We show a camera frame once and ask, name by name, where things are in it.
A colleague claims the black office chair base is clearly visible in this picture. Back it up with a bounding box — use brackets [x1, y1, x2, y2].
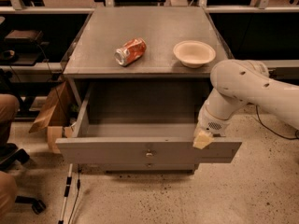
[0, 143, 48, 216]

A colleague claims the white paper bowl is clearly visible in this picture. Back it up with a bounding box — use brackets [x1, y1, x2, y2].
[173, 40, 216, 68]

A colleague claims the black device on shelf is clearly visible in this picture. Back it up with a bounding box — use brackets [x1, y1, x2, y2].
[0, 30, 49, 66]

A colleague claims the grey top drawer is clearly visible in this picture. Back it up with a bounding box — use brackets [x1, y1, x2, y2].
[56, 80, 242, 164]

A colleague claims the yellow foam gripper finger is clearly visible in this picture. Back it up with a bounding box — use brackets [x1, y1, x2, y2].
[192, 130, 214, 149]

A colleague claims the black floor cable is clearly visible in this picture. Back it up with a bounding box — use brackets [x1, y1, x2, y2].
[255, 105, 299, 141]

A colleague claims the white black striped pole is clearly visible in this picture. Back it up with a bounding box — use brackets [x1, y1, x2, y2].
[57, 163, 73, 224]

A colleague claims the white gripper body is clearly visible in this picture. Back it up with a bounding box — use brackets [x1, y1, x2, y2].
[195, 105, 230, 136]

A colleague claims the crushed orange soda can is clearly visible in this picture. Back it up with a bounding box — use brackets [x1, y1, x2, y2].
[114, 37, 147, 66]

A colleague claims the metal railing frame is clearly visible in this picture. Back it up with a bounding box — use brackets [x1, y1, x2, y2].
[0, 0, 299, 16]

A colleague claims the grey bottom drawer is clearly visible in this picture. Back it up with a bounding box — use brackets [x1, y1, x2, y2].
[96, 162, 200, 173]

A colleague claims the cardboard box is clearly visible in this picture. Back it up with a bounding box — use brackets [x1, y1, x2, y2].
[29, 81, 76, 154]

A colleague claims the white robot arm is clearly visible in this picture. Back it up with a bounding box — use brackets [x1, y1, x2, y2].
[193, 60, 299, 149]

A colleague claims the grey drawer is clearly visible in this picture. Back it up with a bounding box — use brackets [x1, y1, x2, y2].
[96, 162, 200, 173]
[56, 80, 242, 164]

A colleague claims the grey drawer cabinet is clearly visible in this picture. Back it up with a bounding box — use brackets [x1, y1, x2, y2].
[61, 6, 235, 175]

